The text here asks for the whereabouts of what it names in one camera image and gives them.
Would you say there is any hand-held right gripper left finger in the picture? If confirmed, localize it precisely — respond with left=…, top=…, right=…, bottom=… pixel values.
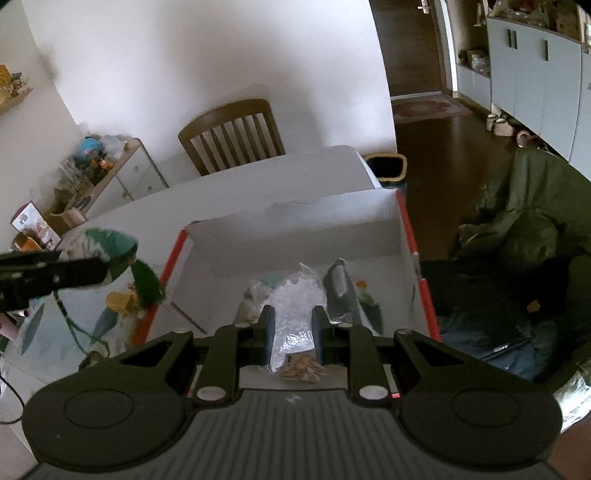
left=108, top=305, right=278, bottom=408

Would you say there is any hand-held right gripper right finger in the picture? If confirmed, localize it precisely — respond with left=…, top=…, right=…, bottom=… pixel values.
left=311, top=305, right=485, bottom=408

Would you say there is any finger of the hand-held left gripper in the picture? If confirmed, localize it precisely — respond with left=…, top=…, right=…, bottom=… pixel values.
left=0, top=251, right=62, bottom=269
left=25, top=257, right=110, bottom=297

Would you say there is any clear plastic snack bag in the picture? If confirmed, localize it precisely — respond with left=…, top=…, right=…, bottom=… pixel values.
left=238, top=262, right=328, bottom=385

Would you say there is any green white christmas stocking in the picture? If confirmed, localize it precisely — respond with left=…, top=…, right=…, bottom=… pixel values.
left=51, top=227, right=167, bottom=370

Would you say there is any dark green plastic packet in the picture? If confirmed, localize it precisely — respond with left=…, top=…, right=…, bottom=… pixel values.
left=322, top=258, right=385, bottom=335

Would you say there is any small yellow box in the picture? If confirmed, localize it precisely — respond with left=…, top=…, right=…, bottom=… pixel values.
left=105, top=292, right=141, bottom=317

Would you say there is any red cardboard box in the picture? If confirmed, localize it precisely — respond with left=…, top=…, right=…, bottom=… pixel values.
left=133, top=187, right=443, bottom=398

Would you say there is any red white card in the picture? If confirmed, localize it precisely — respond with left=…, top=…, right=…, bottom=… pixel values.
left=11, top=202, right=63, bottom=250

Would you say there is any wooden holder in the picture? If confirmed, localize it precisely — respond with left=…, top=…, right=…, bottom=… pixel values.
left=44, top=208, right=88, bottom=236

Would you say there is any white side cabinet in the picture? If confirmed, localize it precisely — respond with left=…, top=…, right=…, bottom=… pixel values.
left=81, top=137, right=170, bottom=217

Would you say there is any black bin with wicker rim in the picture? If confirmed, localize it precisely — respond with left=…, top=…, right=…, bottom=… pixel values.
left=362, top=154, right=409, bottom=189

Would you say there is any wooden chair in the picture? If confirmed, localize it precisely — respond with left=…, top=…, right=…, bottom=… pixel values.
left=178, top=98, right=286, bottom=177

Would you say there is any red door mat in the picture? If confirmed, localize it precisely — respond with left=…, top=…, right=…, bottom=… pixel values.
left=392, top=95, right=474, bottom=125

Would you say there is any light patterned seat cover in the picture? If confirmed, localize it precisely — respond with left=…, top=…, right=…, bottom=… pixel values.
left=551, top=364, right=591, bottom=435

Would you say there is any brown wooden door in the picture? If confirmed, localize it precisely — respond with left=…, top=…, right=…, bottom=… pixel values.
left=369, top=0, right=451, bottom=97

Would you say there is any wooden wall shelf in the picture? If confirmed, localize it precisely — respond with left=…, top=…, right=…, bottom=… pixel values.
left=0, top=85, right=35, bottom=116

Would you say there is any pale blue wall cabinet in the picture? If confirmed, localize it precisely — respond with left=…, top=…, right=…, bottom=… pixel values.
left=450, top=0, right=591, bottom=178

